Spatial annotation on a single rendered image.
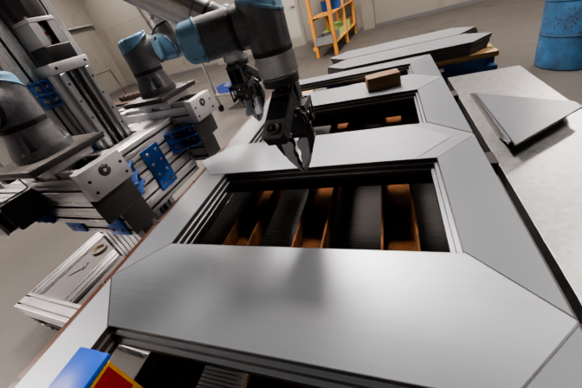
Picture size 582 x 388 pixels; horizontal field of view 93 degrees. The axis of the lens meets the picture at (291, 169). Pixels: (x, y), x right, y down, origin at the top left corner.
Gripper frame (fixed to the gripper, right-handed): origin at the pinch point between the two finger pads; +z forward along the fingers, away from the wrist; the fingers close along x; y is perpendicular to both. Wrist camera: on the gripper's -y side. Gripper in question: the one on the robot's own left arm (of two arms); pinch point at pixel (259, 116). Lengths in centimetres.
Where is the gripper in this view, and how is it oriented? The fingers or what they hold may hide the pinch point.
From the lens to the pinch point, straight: 101.1
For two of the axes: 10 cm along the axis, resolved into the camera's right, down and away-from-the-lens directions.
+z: 2.6, 8.2, 5.1
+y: -2.6, 5.7, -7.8
